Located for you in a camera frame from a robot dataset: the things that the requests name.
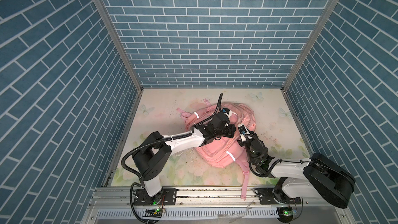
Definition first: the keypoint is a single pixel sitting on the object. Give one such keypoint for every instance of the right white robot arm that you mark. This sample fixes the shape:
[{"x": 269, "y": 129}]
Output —
[{"x": 314, "y": 177}]

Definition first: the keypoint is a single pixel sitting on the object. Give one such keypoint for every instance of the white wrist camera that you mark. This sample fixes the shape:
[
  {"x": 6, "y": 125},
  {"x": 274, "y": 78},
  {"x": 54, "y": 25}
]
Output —
[
  {"x": 228, "y": 113},
  {"x": 242, "y": 130}
]

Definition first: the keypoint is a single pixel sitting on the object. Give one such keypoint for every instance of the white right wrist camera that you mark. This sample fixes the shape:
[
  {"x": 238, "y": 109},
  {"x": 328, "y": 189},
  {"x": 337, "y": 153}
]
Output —
[{"x": 242, "y": 130}]

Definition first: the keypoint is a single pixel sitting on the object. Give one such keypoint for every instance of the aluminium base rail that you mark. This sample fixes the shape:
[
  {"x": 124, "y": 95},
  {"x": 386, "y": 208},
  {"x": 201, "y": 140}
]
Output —
[{"x": 211, "y": 205}]

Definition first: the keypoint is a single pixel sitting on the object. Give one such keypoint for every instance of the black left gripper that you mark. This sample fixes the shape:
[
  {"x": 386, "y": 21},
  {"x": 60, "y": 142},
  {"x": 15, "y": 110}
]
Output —
[{"x": 231, "y": 131}]

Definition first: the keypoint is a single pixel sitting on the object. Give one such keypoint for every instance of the pink student backpack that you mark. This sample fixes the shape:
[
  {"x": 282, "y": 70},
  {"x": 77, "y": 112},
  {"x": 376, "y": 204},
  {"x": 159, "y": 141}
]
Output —
[{"x": 224, "y": 148}]

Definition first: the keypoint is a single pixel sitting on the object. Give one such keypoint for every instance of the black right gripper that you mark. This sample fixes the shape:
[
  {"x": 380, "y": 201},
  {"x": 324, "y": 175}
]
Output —
[{"x": 256, "y": 137}]

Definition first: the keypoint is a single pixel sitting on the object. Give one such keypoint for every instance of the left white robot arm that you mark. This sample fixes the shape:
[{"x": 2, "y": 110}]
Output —
[{"x": 151, "y": 156}]

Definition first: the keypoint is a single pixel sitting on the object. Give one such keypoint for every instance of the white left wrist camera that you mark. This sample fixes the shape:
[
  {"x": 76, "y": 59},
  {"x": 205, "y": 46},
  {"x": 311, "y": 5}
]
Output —
[{"x": 228, "y": 113}]

